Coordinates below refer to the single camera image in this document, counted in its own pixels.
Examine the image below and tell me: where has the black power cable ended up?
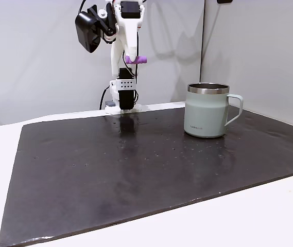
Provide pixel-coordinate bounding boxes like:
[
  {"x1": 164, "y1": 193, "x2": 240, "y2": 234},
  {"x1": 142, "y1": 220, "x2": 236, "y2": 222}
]
[{"x1": 99, "y1": 85, "x2": 110, "y2": 111}]

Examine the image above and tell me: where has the pale green steel mug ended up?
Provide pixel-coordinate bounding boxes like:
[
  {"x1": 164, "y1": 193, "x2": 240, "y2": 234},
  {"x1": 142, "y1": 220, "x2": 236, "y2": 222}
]
[{"x1": 183, "y1": 82, "x2": 245, "y2": 139}]

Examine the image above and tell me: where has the black camera box with mount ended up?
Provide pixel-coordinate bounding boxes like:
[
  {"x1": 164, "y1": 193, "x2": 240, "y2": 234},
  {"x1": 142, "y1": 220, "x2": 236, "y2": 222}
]
[{"x1": 74, "y1": 4, "x2": 117, "y2": 54}]

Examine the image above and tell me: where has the purple ribbed pen grip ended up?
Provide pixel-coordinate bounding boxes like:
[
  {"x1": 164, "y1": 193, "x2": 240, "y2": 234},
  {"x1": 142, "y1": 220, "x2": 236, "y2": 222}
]
[{"x1": 125, "y1": 55, "x2": 148, "y2": 65}]

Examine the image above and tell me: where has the black glossy table mat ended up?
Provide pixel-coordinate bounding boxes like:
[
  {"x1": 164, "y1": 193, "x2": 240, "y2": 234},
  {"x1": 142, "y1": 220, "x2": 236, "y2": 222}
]
[{"x1": 0, "y1": 104, "x2": 293, "y2": 247}]

